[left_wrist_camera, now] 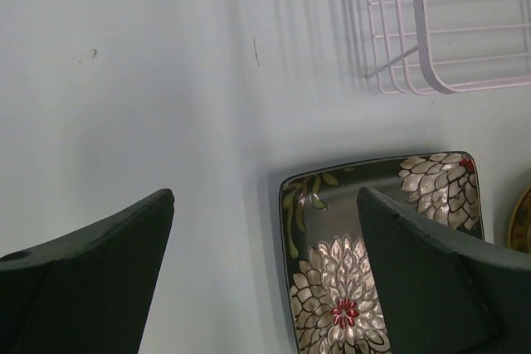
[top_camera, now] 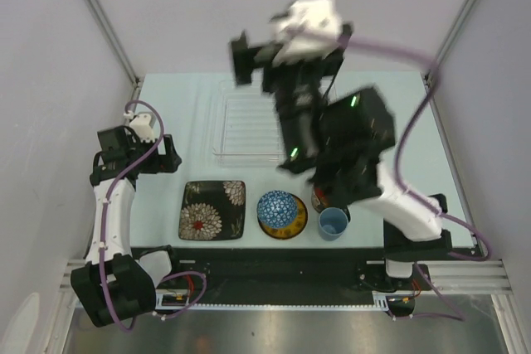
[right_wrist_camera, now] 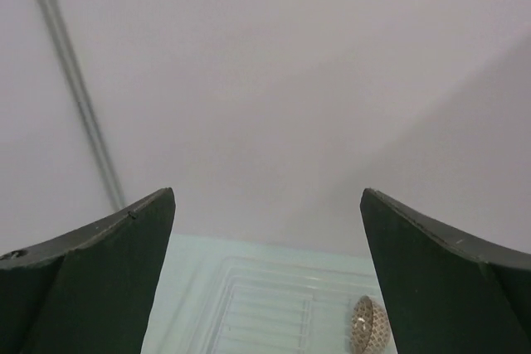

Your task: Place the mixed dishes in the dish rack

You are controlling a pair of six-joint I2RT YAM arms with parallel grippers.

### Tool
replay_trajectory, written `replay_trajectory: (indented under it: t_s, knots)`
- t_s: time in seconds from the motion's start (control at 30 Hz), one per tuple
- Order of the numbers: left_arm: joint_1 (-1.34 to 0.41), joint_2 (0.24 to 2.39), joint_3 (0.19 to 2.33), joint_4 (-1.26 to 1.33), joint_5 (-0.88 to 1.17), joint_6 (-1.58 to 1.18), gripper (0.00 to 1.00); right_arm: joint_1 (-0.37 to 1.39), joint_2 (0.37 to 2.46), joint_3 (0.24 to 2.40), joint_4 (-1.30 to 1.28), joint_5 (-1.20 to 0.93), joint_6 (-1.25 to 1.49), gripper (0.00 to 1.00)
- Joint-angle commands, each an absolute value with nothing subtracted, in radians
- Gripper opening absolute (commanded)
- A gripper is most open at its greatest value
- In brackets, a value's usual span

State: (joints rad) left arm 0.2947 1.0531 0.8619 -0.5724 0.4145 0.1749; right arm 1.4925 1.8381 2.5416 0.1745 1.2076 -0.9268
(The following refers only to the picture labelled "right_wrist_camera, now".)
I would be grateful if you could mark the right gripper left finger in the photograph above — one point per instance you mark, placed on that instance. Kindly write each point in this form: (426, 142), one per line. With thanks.
(90, 290)

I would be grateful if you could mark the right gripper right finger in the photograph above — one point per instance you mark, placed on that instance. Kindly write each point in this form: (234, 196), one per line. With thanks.
(445, 290)

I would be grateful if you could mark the beige patterned bowl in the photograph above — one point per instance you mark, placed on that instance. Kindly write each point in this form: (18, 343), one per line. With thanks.
(370, 327)

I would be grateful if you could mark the clear wire dish rack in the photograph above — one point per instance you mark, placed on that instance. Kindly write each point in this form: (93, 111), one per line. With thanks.
(260, 306)

